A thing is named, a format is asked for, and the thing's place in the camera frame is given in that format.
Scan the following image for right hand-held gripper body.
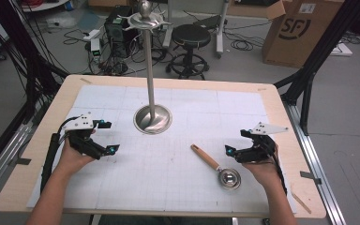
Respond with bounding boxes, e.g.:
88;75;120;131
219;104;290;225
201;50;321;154
243;122;290;164

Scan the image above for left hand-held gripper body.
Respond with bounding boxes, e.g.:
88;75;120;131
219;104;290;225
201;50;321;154
63;112;96;157

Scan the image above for metal ladle with wooden handle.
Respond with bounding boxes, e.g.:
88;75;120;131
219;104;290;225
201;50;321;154
189;143;243;191

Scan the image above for metal hook stand with pole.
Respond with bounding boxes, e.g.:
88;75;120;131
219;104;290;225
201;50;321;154
117;0;173;136

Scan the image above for person's right hand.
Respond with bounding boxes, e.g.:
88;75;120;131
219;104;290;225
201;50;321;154
241;159;283;189

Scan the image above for person's left hand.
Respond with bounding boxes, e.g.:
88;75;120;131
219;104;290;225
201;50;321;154
55;142;97;177

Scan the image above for dark tape strip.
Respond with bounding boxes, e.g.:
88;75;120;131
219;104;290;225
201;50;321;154
299;170;323;186
7;157;33;167

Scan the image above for white grid mat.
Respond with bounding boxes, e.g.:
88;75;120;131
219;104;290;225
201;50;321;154
26;83;298;214

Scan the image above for thin wooden stick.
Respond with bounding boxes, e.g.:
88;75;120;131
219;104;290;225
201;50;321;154
290;190;313;216

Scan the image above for small device with green display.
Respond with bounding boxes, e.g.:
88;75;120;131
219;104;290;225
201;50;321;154
90;37;103;64

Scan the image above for white power strip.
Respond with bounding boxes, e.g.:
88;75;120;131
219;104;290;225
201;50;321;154
82;28;103;42

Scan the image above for black computer tower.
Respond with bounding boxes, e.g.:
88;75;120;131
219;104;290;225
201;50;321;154
103;5;140;59

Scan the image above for white stand leg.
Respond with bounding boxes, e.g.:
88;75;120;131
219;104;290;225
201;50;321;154
161;0;174;49
215;0;230;60

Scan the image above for large cardboard box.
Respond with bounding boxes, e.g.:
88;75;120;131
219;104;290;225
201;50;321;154
261;0;347;69

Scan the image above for black round stool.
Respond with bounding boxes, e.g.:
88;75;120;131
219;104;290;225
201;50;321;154
166;23;213;81

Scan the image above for round white table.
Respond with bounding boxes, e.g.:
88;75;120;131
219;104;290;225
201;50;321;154
21;0;70;13

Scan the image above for flat white floor socket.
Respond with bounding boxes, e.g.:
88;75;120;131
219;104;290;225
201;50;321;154
328;42;354;57

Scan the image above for open cardboard box flap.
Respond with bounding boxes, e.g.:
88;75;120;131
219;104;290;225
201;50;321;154
226;0;287;21

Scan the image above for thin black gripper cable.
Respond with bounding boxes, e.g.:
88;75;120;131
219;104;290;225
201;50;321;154
271;144;289;197

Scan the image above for black sleeved gripper cable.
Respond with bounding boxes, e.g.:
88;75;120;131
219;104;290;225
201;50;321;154
39;115;82;195

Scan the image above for aluminium rail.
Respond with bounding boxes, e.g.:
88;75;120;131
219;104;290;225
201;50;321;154
281;98;347;225
0;120;36;205

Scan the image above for tangled black floor cables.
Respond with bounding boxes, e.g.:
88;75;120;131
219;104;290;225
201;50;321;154
63;27;173;77

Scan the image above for black metal frame stand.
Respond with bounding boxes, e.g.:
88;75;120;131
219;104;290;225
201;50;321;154
0;0;71;179
273;0;360;136

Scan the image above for coiled black floor cables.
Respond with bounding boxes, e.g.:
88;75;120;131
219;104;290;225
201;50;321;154
223;18;274;53

